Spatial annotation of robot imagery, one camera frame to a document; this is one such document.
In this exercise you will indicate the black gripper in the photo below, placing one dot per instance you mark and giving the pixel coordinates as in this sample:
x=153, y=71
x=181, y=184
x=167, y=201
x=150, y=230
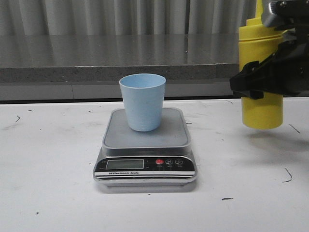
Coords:
x=284, y=72

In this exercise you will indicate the light blue plastic cup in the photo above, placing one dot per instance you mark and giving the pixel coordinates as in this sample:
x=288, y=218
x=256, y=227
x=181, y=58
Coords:
x=143, y=96

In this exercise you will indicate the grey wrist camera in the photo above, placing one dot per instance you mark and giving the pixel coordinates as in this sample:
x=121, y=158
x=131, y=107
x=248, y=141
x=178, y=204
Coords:
x=285, y=14

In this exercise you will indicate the yellow squeeze bottle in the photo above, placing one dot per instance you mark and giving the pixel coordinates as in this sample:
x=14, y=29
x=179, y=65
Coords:
x=256, y=43

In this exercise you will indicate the silver electronic kitchen scale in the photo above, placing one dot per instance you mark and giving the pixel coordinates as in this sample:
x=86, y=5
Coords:
x=160, y=160

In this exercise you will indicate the grey stone counter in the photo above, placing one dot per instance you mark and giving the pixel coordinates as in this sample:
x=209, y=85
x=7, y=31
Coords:
x=88, y=67

